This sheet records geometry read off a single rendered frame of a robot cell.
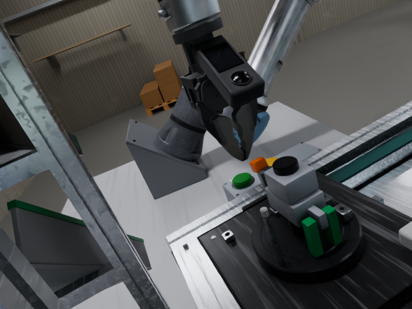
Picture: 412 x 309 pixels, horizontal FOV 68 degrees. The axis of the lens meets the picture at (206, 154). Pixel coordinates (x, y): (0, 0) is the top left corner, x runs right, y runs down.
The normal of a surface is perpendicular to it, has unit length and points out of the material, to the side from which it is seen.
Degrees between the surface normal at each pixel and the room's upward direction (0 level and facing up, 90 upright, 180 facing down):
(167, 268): 0
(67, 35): 90
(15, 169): 90
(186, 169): 90
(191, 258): 0
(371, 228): 0
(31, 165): 90
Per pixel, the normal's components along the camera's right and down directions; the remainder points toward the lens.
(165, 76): 0.14, 0.38
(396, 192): -0.33, -0.85
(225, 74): -0.10, -0.58
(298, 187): 0.36, 0.29
